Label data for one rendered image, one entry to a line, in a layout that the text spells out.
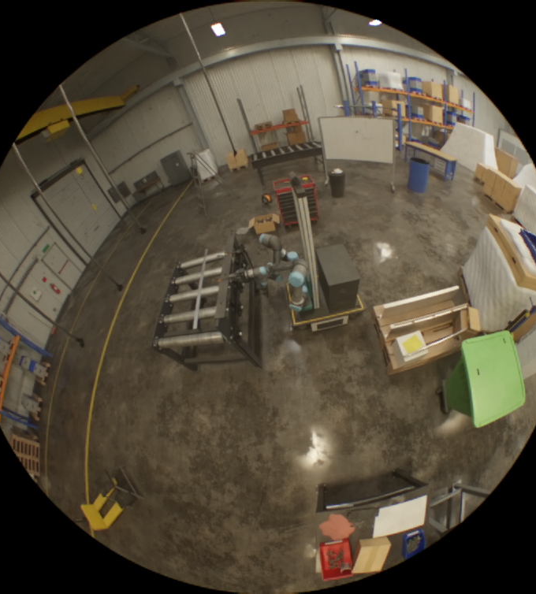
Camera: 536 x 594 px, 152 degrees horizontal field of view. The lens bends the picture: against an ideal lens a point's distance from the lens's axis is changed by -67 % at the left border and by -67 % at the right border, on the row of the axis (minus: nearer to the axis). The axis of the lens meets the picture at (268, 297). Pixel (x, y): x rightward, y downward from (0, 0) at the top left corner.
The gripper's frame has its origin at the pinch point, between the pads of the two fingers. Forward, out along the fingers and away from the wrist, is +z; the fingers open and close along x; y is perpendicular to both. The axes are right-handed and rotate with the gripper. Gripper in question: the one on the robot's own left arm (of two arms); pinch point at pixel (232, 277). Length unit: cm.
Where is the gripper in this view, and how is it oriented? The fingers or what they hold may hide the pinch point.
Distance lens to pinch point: 183.7
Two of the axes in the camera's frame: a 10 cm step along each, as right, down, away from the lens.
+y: 0.4, 7.9, -6.1
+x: 2.5, 5.8, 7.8
